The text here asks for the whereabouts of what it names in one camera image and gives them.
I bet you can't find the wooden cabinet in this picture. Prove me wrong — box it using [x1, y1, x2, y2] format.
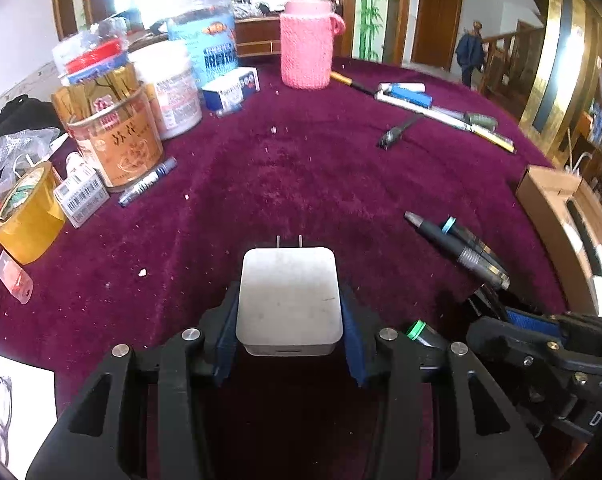
[233, 16, 283, 57]

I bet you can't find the black and silver pen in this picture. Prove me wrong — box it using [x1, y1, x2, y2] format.
[404, 211, 511, 291]

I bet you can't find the cardboard box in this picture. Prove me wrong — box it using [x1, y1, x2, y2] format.
[515, 164, 602, 321]

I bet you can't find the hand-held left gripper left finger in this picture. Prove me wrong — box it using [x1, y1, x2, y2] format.
[25, 281, 243, 480]

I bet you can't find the brown wooden door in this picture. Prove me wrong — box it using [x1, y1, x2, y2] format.
[411, 0, 464, 72]

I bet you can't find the orange round tin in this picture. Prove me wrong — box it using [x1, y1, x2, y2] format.
[51, 62, 164, 193]

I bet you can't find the small white barcode box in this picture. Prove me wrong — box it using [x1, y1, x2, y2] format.
[53, 164, 110, 228]

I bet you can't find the green bamboo wall decor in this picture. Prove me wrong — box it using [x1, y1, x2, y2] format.
[356, 0, 389, 61]

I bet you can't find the blue lighter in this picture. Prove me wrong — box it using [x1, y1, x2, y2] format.
[388, 86, 433, 108]

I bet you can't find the maroon velvet tablecloth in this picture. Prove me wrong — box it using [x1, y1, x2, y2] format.
[0, 55, 569, 480]

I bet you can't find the yellow tape roll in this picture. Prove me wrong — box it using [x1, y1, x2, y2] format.
[0, 161, 66, 266]

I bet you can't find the clear plastic tag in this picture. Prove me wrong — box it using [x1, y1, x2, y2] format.
[0, 252, 34, 305]

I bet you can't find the black marker green ring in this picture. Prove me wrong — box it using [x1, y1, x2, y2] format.
[406, 319, 449, 353]

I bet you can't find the black cloth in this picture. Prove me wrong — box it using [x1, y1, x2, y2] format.
[0, 95, 69, 143]

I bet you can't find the clear jar with red lid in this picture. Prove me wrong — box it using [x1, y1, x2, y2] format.
[52, 17, 132, 86]

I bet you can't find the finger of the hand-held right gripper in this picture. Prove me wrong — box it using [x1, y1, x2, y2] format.
[468, 316, 568, 367]
[472, 284, 602, 337]

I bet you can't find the blue labelled plastic bottle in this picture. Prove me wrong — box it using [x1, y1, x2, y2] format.
[163, 0, 240, 92]

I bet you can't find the white plastic jar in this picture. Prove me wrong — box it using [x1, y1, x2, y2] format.
[130, 40, 203, 141]

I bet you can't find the wooden stair railing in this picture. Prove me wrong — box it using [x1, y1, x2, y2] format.
[481, 25, 547, 111]

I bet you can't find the clear plastic bag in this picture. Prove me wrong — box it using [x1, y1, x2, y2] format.
[0, 127, 62, 196]

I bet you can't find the black pen teal ring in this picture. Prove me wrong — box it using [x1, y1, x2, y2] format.
[441, 216, 494, 258]

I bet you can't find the black metal clip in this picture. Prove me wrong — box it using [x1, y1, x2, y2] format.
[377, 115, 423, 150]

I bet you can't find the blue whiteboard marker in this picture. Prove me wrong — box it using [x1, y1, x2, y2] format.
[118, 156, 178, 207]

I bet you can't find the pink knitted bottle cover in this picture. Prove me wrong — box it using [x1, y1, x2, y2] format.
[279, 0, 346, 91]

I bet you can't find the long white pen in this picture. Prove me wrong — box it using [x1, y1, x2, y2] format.
[373, 91, 474, 131]

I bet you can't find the white power adapter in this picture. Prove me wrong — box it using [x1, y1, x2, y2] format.
[235, 235, 344, 358]

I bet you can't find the paper with glasses picture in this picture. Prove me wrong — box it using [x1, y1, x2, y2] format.
[0, 347, 58, 478]

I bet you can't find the yellow and black pen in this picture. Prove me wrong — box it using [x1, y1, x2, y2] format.
[329, 71, 379, 97]

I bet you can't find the small blue white box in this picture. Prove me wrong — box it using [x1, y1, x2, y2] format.
[201, 66, 261, 113]

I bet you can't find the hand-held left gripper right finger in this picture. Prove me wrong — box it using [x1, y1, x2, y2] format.
[337, 281, 553, 480]

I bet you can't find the black art marker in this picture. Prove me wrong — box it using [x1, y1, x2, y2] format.
[566, 200, 602, 278]

